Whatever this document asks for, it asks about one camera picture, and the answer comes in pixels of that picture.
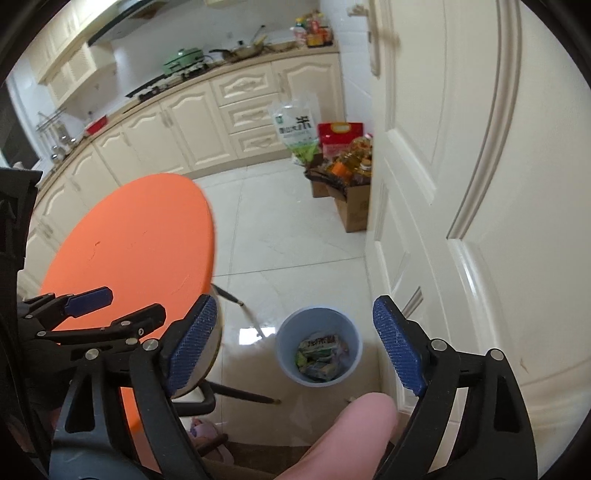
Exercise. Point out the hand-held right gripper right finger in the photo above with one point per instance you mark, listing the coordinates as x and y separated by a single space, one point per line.
397 346

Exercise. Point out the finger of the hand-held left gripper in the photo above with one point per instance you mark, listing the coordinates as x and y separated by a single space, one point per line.
87 300
134 321

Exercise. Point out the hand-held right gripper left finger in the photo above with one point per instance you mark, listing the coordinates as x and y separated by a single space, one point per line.
194 346

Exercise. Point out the green white snack packet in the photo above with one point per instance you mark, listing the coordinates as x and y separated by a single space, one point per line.
322 345

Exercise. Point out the blue plastic bin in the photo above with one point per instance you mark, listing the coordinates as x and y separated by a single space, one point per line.
288 350

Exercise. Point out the round wooden stool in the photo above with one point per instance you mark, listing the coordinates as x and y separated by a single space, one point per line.
214 360

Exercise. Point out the pink slipper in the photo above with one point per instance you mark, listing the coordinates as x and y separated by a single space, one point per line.
207 434

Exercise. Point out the person's pink trouser leg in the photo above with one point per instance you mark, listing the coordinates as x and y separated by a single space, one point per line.
346 438

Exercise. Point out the brown doormat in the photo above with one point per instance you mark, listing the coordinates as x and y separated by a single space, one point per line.
258 464

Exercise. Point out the large cardboard box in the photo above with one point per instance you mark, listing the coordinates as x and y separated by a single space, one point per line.
353 210

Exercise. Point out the metal utensil rack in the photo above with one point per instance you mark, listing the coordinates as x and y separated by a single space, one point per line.
57 136

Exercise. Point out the red container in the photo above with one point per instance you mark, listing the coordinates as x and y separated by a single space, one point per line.
97 125

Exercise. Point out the small cardboard box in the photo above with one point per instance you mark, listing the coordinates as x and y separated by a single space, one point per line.
321 184

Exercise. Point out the white panel door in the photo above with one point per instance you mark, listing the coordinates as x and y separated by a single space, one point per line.
485 184

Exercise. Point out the black appliance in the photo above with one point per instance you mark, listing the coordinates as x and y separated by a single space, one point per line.
16 129

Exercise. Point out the yellow cooking oil bottle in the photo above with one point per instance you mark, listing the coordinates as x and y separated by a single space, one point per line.
353 159

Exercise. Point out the cream kitchen cabinets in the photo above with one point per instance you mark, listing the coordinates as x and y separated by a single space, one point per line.
184 124

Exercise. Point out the black gas stove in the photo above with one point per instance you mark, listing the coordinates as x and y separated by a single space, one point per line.
166 83

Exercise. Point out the clear green rice bag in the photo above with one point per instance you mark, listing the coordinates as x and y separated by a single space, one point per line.
298 127

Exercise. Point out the green cooking pot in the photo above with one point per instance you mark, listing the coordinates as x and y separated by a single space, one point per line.
182 60

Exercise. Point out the range hood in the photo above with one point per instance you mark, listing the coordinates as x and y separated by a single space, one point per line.
120 21

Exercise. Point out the frying pan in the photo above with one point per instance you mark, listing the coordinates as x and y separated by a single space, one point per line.
240 51

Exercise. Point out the seasoning bottles group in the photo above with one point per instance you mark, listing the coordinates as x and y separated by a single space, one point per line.
314 30

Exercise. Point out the cream wall cabinets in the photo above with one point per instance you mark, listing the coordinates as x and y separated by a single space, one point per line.
69 55

